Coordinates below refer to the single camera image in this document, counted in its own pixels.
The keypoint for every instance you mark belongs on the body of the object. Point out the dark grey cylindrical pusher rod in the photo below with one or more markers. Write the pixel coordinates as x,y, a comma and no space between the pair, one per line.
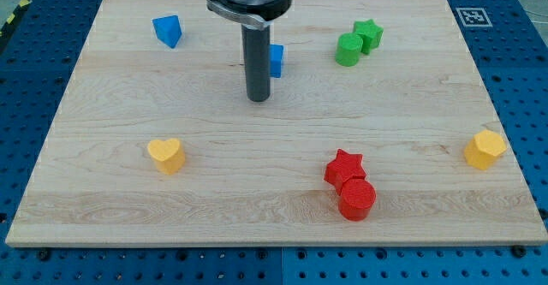
256,53

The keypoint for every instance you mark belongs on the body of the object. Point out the blue cube block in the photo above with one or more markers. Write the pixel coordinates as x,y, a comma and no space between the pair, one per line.
276,60

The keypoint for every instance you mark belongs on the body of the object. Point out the green star block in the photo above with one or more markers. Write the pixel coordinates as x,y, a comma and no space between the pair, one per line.
370,33

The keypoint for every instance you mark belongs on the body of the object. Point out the red star block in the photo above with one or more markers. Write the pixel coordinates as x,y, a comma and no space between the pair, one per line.
345,166

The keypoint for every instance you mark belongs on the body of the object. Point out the blue triangular prism block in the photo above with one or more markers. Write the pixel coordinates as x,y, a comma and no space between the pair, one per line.
168,30

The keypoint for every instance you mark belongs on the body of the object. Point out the green cylinder block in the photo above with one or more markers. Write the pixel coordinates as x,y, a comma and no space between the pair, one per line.
348,49

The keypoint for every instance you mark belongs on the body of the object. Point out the yellow heart block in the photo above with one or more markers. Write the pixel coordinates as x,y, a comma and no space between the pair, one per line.
167,155

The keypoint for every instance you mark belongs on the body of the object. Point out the light wooden board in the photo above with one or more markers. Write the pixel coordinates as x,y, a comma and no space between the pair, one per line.
254,172

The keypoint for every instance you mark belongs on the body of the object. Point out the red cylinder block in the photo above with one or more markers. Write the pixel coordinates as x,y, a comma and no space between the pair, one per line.
357,196

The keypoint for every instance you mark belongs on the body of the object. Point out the white fiducial marker tag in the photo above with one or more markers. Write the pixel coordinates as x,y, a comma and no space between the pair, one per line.
473,17

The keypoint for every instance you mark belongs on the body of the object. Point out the yellow hexagon block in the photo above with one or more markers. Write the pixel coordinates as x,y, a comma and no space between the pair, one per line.
484,149

